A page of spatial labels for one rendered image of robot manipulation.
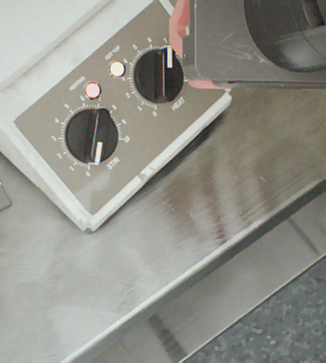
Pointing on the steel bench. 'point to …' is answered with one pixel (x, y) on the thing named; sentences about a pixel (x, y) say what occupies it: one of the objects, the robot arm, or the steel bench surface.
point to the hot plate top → (25, 34)
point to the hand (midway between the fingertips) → (208, 32)
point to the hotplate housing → (110, 15)
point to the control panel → (169, 120)
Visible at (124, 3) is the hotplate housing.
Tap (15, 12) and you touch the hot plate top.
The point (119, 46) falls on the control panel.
